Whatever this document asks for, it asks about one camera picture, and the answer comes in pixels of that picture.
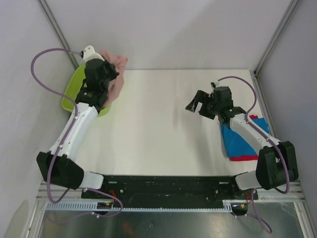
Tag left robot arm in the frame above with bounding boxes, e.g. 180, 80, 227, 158
36, 46, 119, 198

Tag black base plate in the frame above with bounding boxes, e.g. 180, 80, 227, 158
81, 176, 258, 207

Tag blue folded t-shirt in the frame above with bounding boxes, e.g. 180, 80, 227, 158
220, 114, 270, 162

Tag aluminium frame rail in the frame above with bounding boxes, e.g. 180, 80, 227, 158
36, 182, 306, 202

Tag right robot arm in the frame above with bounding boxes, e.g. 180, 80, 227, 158
185, 86, 299, 199

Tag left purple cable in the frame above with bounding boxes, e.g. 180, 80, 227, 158
30, 47, 124, 224

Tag pink t-shirt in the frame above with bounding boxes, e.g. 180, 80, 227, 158
98, 49, 129, 109

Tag red folded t-shirt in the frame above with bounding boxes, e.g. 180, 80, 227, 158
222, 125, 258, 162

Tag green plastic tub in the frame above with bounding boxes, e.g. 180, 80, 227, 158
61, 65, 110, 116

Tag grey slotted cable duct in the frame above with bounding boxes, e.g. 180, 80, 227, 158
45, 201, 232, 213

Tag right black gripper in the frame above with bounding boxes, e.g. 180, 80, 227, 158
186, 90, 221, 119

